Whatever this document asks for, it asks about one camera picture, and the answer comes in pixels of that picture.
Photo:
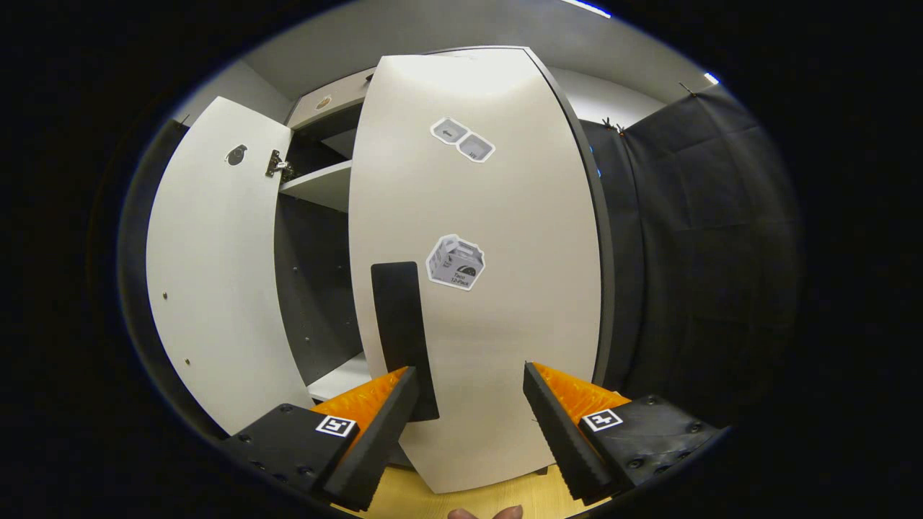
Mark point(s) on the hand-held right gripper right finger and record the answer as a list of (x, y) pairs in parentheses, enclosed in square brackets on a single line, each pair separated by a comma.
[(562, 440)]

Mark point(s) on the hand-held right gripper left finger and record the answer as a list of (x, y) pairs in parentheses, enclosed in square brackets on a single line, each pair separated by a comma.
[(375, 443)]

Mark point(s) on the grey cabinet door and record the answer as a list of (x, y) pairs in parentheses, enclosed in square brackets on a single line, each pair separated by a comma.
[(216, 288), (519, 288)]

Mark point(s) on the white cabinet shelf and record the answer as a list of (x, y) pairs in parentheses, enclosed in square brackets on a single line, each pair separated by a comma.
[(346, 378), (324, 187)]

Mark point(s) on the grey cabinet drawer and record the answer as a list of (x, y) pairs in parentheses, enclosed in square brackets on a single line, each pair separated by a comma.
[(339, 97)]

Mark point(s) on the long ceiling light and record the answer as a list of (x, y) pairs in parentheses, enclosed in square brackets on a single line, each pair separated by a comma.
[(585, 8)]

